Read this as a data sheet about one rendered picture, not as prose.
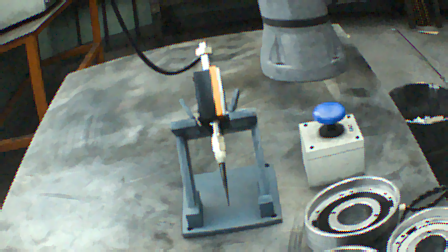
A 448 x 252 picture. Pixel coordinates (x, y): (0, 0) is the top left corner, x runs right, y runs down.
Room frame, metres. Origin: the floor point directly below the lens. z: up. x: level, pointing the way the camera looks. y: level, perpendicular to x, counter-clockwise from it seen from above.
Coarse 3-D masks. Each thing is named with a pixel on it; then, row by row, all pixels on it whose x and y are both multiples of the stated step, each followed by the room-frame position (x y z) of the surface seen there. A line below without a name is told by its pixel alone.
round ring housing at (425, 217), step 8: (432, 208) 0.40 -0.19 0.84; (440, 208) 0.39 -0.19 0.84; (416, 216) 0.40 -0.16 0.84; (424, 216) 0.40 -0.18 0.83; (432, 216) 0.40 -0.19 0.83; (440, 216) 0.39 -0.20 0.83; (400, 224) 0.40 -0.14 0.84; (408, 224) 0.40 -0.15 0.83; (416, 224) 0.40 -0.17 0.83; (424, 224) 0.39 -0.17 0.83; (400, 232) 0.39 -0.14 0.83; (408, 232) 0.40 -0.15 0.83; (424, 232) 0.38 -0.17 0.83; (432, 232) 0.37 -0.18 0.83; (440, 232) 0.37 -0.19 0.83; (392, 240) 0.38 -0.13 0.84; (400, 240) 0.38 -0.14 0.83; (416, 240) 0.37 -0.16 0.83; (424, 240) 0.37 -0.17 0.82; (432, 240) 0.37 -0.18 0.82; (440, 240) 0.36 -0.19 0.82; (392, 248) 0.38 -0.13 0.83; (408, 248) 0.37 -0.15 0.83; (416, 248) 0.37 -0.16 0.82; (424, 248) 0.37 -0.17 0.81; (432, 248) 0.37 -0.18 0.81; (440, 248) 0.36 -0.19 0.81
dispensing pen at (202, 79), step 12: (204, 48) 0.64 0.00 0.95; (204, 60) 0.63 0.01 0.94; (204, 72) 0.61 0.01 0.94; (204, 84) 0.60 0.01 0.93; (204, 96) 0.60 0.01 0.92; (204, 108) 0.59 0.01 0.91; (204, 120) 0.59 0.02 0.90; (216, 120) 0.59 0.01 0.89; (216, 132) 0.59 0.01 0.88; (216, 144) 0.58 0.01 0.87; (216, 156) 0.58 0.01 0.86; (228, 204) 0.55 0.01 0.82
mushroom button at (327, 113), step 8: (320, 104) 0.63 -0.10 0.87; (328, 104) 0.62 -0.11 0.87; (336, 104) 0.62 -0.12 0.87; (320, 112) 0.61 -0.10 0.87; (328, 112) 0.60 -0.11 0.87; (336, 112) 0.60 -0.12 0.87; (344, 112) 0.61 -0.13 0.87; (320, 120) 0.60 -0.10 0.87; (328, 120) 0.60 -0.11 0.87; (336, 120) 0.60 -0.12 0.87; (328, 128) 0.61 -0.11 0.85
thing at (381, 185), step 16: (368, 176) 0.50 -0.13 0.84; (320, 192) 0.50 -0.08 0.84; (336, 192) 0.51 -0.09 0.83; (352, 192) 0.50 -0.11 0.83; (384, 192) 0.48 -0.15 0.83; (320, 208) 0.49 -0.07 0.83; (336, 208) 0.48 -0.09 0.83; (352, 208) 0.48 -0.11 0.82; (368, 208) 0.47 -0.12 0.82; (304, 224) 0.46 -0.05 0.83; (336, 224) 0.45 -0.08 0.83; (352, 224) 0.48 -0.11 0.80; (384, 224) 0.41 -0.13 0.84; (320, 240) 0.43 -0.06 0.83; (336, 240) 0.42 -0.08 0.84; (352, 240) 0.41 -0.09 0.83; (368, 240) 0.41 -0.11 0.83; (384, 240) 0.42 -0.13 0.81
